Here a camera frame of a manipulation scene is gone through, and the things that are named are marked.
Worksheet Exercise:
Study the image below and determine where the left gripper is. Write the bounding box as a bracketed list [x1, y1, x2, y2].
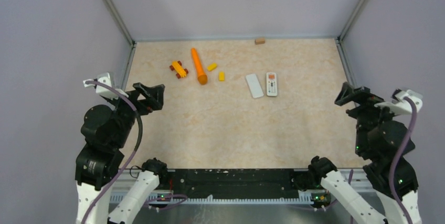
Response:
[105, 81, 165, 147]

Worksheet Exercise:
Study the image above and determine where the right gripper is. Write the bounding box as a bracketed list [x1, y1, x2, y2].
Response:
[334, 81, 402, 155]

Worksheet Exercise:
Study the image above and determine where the white air conditioner remote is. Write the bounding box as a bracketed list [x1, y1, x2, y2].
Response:
[266, 72, 278, 97]

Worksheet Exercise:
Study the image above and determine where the white remote with dark screen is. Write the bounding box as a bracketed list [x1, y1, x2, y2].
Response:
[245, 73, 264, 99]

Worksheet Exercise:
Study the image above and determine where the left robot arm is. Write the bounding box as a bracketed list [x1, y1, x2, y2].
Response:
[75, 79, 168, 223]

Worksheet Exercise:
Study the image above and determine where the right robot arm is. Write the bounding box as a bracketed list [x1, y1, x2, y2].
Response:
[307, 82, 423, 223]

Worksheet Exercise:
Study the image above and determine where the yellow toy car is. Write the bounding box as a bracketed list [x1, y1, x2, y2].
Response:
[169, 61, 188, 79]

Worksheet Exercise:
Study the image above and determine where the orange toy microphone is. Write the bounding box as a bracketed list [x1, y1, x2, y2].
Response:
[190, 48, 208, 85]

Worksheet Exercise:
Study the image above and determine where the yellow block upper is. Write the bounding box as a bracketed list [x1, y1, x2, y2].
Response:
[207, 63, 218, 72]

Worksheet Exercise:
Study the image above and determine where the yellow block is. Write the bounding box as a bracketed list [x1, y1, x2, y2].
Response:
[218, 71, 225, 82]
[207, 63, 218, 72]

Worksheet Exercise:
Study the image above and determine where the yellow block lower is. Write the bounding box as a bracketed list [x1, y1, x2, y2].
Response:
[218, 71, 225, 82]

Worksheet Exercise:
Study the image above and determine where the brown wooden block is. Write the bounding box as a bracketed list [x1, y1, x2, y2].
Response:
[255, 38, 266, 45]

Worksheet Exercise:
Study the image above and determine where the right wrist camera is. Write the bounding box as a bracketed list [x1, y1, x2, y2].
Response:
[374, 89, 423, 116]

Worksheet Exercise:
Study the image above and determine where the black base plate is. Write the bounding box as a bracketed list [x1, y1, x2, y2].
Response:
[153, 168, 334, 202]

